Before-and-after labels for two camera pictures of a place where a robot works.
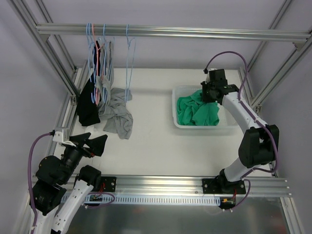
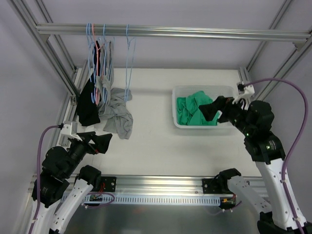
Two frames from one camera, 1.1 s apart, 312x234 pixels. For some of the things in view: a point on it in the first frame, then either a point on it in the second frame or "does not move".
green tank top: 191,110 does not move
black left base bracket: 108,184 does not move
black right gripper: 207,94 -> 223,110
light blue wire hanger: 134,38 does not move
